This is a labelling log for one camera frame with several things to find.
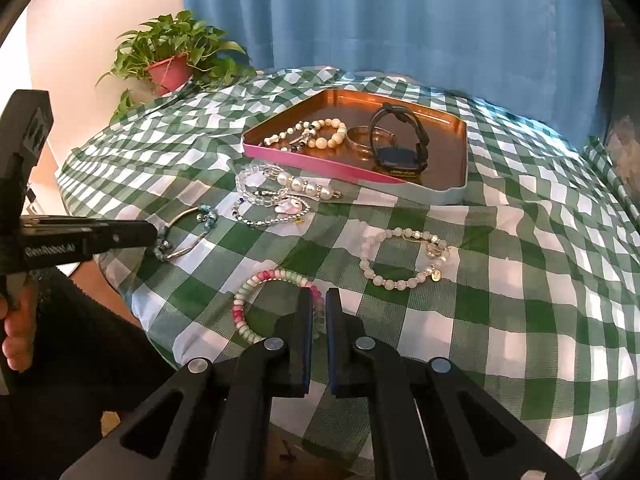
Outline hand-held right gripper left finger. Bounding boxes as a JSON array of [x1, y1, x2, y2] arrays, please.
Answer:
[[60, 290, 313, 480]]

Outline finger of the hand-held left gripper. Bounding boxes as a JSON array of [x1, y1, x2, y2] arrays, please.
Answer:
[[92, 222, 159, 260]]

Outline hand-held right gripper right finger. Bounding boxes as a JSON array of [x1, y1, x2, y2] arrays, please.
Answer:
[[327, 290, 576, 480]]

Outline pink green bead bracelet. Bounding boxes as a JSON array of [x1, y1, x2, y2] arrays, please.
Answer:
[[231, 268, 326, 343]]

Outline silver bangle blue beads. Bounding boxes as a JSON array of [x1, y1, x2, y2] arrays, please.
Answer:
[[152, 204, 219, 261]]

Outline white bead bracelet gold charms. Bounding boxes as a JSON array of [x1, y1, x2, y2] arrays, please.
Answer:
[[359, 227, 451, 291]]

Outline clear crystal bead bracelet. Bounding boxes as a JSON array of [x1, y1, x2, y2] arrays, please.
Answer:
[[236, 162, 281, 201]]

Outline thin bracelet pink charm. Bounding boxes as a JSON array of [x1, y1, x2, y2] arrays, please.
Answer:
[[232, 191, 313, 228]]

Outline white black small bead bracelet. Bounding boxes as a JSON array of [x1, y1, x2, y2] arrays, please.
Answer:
[[258, 121, 321, 153]]

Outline black smartwatch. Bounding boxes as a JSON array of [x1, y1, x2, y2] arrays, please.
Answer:
[[369, 102, 431, 177]]

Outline plain silver bangle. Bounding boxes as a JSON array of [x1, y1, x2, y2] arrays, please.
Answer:
[[346, 126, 396, 153]]

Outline pink-rimmed metal tray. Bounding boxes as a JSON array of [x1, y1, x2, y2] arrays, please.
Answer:
[[241, 89, 468, 206]]

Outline person's left hand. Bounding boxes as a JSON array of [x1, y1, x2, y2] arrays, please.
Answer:
[[0, 282, 38, 373]]

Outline green white checkered tablecloth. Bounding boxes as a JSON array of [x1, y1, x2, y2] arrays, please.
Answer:
[[55, 65, 640, 476]]

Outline potted green plant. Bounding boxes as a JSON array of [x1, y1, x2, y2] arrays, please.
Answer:
[[97, 10, 256, 126]]

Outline blue curtain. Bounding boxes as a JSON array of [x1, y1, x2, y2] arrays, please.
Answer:
[[179, 0, 606, 151]]

